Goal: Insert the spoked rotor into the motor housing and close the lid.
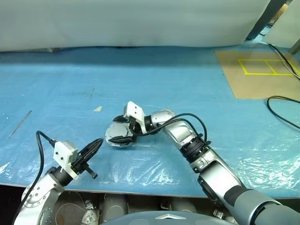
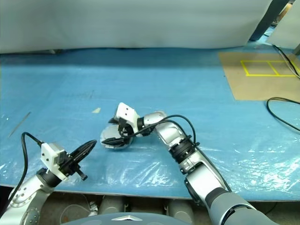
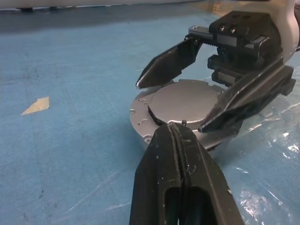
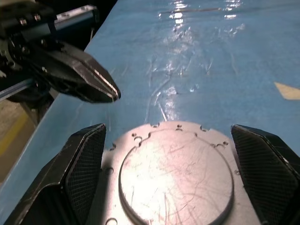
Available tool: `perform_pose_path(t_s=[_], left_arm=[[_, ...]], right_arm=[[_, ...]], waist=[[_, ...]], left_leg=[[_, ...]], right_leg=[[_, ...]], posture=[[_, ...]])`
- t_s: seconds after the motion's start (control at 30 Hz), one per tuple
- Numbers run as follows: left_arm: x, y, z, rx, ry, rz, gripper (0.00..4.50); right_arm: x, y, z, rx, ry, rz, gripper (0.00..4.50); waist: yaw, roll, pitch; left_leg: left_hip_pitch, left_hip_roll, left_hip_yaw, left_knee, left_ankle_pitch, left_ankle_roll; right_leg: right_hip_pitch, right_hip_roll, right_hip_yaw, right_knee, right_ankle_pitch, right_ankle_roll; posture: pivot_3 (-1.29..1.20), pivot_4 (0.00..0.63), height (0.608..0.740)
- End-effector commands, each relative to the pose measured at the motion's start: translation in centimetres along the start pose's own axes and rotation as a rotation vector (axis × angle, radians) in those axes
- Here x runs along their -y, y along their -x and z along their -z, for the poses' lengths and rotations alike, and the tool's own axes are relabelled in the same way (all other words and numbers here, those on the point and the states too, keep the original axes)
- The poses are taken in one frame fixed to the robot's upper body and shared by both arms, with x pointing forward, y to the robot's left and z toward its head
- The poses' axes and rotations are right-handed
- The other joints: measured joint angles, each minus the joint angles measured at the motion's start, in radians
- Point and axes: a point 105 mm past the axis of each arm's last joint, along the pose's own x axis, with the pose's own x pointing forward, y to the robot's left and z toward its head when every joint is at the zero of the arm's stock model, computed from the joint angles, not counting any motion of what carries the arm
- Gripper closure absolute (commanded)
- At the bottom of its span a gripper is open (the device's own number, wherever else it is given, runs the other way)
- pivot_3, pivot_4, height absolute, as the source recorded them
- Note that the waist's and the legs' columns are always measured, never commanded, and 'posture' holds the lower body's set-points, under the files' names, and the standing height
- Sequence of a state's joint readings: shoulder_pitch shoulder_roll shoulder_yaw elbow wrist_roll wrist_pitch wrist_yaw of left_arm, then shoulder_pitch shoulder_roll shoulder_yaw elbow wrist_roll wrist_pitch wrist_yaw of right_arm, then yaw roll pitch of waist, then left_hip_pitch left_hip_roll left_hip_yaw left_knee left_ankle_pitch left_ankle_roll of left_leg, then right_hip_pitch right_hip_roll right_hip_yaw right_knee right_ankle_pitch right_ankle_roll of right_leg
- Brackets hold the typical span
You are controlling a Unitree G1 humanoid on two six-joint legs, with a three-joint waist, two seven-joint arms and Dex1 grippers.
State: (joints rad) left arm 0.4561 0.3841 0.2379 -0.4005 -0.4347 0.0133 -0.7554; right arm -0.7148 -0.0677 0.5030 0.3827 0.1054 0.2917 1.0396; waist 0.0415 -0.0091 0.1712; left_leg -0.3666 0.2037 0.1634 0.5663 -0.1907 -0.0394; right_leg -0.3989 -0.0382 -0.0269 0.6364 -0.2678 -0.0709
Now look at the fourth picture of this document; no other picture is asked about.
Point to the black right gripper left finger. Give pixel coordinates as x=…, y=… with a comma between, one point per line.
x=58, y=187

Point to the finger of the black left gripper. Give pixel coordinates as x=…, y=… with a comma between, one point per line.
x=93, y=64

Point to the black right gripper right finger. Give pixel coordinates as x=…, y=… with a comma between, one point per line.
x=269, y=175

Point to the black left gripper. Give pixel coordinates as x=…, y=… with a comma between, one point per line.
x=23, y=35

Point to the silver motor cover disc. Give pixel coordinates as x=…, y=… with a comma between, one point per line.
x=175, y=175

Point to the small pale tape scrap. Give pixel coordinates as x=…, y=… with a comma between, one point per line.
x=288, y=92

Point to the blue plastic table sheet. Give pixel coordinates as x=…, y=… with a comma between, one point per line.
x=187, y=70

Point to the long thin metal strip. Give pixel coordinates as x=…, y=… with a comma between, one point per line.
x=199, y=9

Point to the metal table frame rail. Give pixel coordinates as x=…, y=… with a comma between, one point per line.
x=14, y=90
x=75, y=20

